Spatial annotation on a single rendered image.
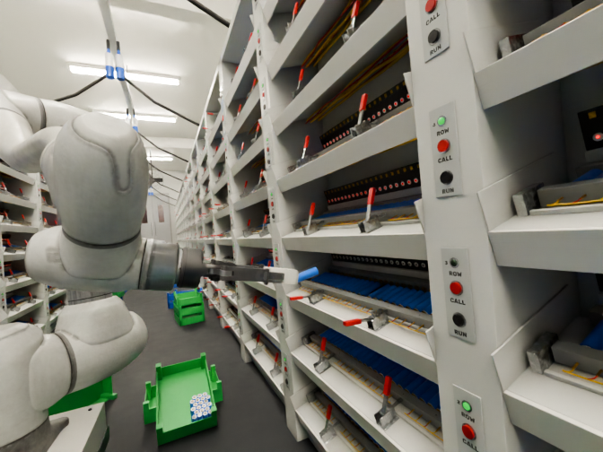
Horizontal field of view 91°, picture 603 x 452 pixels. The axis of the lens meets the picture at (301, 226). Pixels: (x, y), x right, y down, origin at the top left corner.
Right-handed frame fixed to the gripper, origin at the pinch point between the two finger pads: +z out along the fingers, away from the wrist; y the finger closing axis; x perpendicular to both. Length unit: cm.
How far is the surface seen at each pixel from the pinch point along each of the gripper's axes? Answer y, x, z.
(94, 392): 105, 67, -41
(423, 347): -23.4, 7.8, 17.2
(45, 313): 245, 64, -99
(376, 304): -8.1, 3.8, 19.5
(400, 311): -15.2, 3.8, 19.5
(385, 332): -14.2, 7.9, 17.1
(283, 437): 38, 57, 24
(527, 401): -39.2, 8.6, 15.7
